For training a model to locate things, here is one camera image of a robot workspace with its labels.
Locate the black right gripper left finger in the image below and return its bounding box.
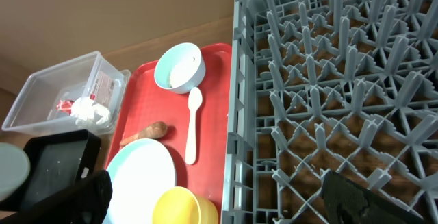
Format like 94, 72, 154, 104
1, 170, 112, 224

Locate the grey dishwasher rack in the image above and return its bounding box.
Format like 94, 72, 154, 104
220, 0, 437, 223

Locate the light blue bowl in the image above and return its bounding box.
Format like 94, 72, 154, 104
154, 42, 206, 94

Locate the black plastic tray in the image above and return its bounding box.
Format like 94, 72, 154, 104
1, 129, 101, 212

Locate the white tissue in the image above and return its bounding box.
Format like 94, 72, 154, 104
71, 97, 112, 127

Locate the red serving tray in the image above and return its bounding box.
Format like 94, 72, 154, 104
106, 43, 232, 220

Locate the red snack wrapper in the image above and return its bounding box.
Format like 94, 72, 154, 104
56, 99, 74, 115

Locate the clear plastic bin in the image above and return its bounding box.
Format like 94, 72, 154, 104
1, 51, 131, 136

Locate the light blue plate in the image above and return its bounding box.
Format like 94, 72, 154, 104
103, 138, 177, 224

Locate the yellow plastic cup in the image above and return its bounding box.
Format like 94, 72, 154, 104
152, 186, 219, 224

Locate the green bowl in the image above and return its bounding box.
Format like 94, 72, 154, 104
0, 142, 31, 201

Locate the orange carrot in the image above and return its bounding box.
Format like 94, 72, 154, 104
120, 121, 168, 147

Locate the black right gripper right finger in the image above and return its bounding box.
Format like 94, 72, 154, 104
322, 171, 425, 224

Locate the white plastic spoon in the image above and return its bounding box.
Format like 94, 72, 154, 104
185, 87, 203, 164

